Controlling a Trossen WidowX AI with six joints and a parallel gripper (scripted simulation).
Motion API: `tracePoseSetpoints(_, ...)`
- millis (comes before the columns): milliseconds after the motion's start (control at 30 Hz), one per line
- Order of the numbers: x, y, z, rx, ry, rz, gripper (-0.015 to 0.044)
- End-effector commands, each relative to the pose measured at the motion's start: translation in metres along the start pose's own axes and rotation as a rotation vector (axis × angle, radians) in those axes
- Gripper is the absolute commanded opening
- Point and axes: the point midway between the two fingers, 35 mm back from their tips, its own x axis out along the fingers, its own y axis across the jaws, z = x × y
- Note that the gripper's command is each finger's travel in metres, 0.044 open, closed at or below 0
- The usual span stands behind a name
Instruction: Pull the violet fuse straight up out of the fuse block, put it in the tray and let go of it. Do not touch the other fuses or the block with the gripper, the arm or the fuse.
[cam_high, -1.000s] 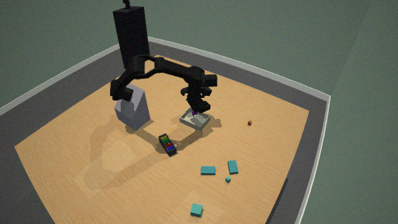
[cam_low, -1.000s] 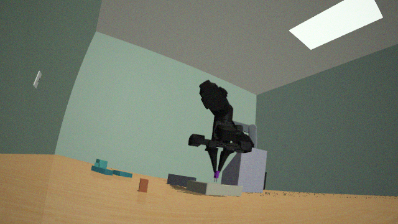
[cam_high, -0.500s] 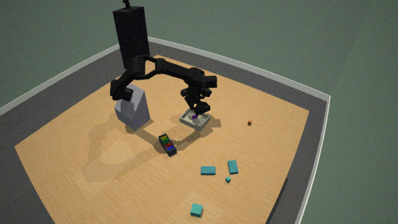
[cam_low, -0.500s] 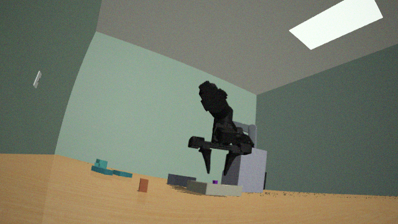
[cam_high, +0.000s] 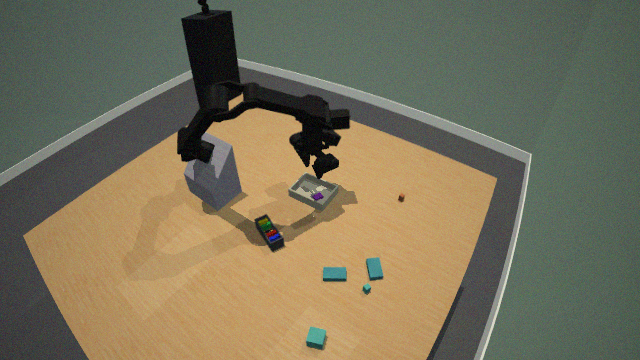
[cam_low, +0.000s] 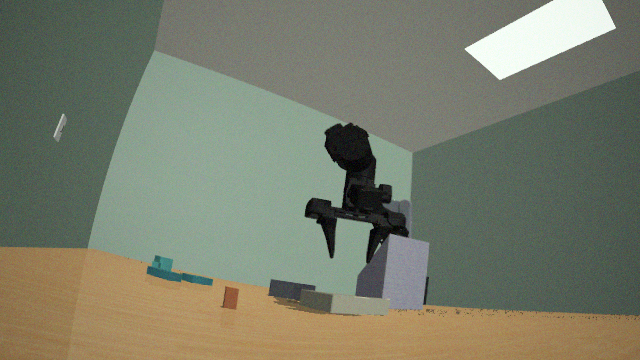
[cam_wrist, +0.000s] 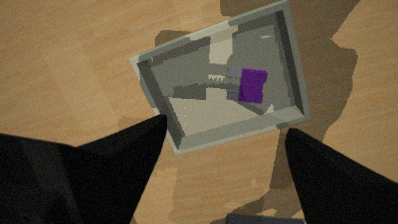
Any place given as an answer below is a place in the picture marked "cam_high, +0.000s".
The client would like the violet blade fuse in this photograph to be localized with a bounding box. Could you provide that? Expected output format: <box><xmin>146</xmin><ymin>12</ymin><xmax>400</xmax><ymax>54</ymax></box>
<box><xmin>310</xmin><ymin>191</ymin><xmax>323</xmax><ymax>201</ymax></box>

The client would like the teal rectangular block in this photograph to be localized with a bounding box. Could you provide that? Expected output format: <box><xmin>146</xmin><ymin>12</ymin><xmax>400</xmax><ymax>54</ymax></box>
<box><xmin>366</xmin><ymin>257</ymin><xmax>384</xmax><ymax>280</ymax></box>
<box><xmin>323</xmin><ymin>266</ymin><xmax>346</xmax><ymax>282</ymax></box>

